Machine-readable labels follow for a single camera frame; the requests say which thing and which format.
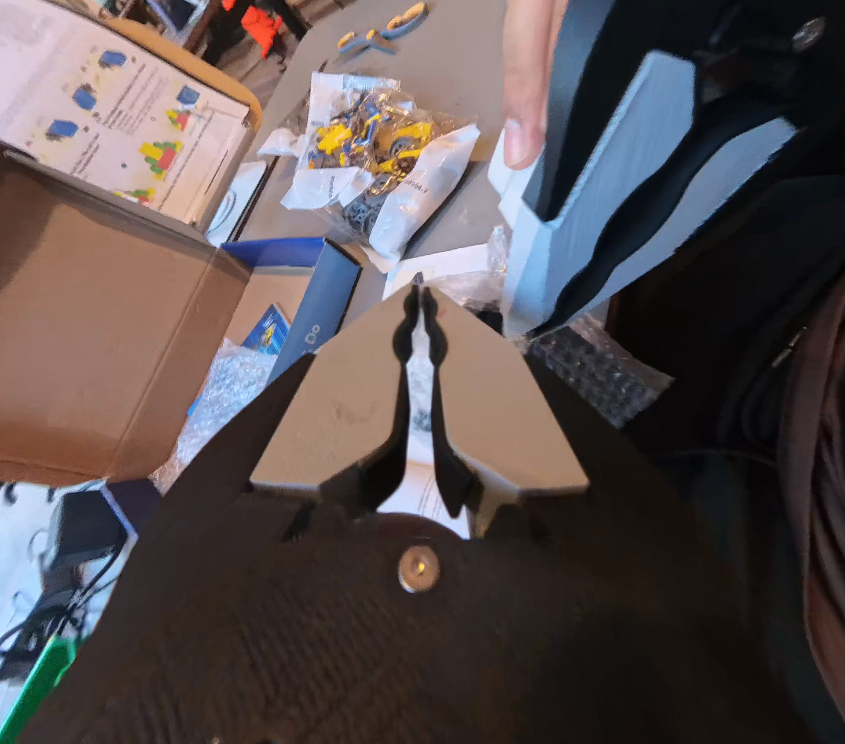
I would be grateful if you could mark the thin blue printed leaflet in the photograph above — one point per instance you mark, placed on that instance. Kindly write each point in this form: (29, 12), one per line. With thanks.
(267, 331)

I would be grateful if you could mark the wooden poster board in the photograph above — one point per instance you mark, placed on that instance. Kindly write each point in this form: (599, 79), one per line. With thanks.
(244, 97)

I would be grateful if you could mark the white printed poster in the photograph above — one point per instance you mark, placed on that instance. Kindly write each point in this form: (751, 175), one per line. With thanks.
(99, 97)

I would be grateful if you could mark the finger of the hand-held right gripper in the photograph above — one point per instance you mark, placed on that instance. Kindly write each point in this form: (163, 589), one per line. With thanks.
(627, 163)
(693, 203)

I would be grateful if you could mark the clear bag dark wheels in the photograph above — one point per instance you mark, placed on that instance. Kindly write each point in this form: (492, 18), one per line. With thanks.
(422, 189)

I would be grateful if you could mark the clear bag small dark parts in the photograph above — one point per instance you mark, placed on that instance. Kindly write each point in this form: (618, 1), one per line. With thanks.
(594, 361)

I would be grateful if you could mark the blue-cover instruction booklet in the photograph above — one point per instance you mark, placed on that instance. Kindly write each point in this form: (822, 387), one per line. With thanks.
(429, 265)

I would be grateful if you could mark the clear bag grey tracks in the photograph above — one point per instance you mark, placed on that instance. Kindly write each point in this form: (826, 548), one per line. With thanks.
(224, 394)

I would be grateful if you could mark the clear bag yellow blue parts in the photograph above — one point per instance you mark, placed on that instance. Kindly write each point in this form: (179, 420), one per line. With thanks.
(350, 123)

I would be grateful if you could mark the blue cardboard box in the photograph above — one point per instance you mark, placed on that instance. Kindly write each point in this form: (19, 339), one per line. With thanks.
(99, 328)

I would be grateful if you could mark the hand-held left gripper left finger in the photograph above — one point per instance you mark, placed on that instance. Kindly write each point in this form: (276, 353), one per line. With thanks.
(317, 420)

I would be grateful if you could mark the black electronic device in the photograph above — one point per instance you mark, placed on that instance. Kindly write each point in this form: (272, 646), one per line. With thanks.
(86, 526)

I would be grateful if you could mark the green plastic bin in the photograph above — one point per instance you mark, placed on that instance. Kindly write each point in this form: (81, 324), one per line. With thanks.
(39, 691)

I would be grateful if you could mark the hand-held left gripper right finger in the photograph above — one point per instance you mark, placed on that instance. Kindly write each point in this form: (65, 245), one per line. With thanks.
(508, 420)

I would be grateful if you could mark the orange grey scissors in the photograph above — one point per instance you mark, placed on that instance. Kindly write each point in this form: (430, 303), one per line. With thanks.
(389, 28)

